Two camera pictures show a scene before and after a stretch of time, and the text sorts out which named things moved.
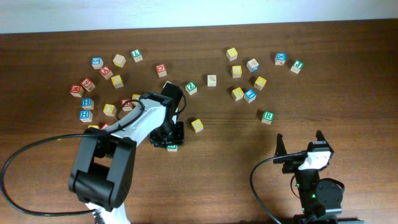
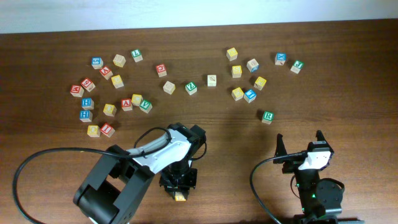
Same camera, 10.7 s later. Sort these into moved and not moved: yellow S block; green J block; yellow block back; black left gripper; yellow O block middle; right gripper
Moved: black left gripper; yellow S block
Not moved: right gripper; yellow O block middle; green J block; yellow block back
